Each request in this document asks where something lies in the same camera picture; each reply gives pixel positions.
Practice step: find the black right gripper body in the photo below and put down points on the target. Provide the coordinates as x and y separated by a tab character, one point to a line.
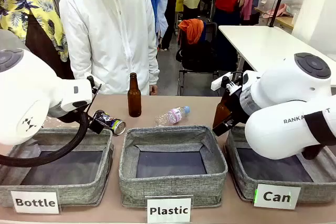
237	106

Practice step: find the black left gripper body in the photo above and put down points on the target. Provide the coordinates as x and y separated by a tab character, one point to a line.
96	126

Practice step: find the brown glass bottle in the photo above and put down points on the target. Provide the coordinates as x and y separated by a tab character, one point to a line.
134	100
220	111

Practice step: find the dark crushed drink can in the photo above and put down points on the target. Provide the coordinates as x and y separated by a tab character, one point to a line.
115	125

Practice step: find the plastic bottle with pink label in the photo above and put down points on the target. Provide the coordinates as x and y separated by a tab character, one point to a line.
174	115

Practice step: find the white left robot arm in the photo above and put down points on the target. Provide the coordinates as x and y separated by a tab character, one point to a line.
26	90

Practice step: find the person's left forearm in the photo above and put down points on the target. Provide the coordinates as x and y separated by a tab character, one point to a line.
151	64

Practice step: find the person's right forearm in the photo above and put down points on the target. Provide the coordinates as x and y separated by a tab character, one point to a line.
78	61

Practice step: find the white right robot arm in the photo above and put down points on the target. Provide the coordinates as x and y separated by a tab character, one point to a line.
275	129

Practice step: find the grey fabric basket marked Bottle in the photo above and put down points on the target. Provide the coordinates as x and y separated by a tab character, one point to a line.
78	190

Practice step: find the grey fabric basket marked Plastic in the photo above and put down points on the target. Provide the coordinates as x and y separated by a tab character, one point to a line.
170	190

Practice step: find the white Can label sign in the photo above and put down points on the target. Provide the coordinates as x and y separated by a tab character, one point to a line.
277	196

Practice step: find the grey fabric basket marked Can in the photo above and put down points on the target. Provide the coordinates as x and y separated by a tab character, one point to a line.
309	190

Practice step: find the person's left hand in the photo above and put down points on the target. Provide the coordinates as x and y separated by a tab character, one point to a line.
153	90

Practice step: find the black office chair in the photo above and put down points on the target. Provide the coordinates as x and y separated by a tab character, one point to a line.
199	56

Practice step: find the white table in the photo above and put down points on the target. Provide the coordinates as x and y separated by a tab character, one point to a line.
262	43

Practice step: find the orange cloth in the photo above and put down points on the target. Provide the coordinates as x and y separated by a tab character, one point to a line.
191	30

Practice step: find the person in white hoodie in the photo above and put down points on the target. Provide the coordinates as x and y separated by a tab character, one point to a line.
110	30

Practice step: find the white Bottle label sign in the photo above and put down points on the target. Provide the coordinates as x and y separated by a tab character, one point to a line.
35	202

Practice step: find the white Plastic label sign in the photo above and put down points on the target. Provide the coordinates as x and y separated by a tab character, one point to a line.
169	210

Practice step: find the pink cloth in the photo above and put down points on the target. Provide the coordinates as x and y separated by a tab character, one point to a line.
278	10

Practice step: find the black pole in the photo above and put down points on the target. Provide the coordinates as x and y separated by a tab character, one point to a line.
278	1

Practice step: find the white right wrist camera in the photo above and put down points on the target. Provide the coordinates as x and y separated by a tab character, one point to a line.
218	83

